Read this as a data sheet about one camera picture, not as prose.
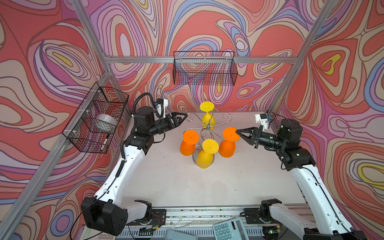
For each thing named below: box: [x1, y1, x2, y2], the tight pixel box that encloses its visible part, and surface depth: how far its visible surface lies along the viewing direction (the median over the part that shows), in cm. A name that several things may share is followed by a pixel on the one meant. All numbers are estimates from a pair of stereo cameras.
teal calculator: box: [212, 217, 250, 240], surface depth 70 cm
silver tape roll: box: [95, 113, 117, 133], surface depth 74 cm
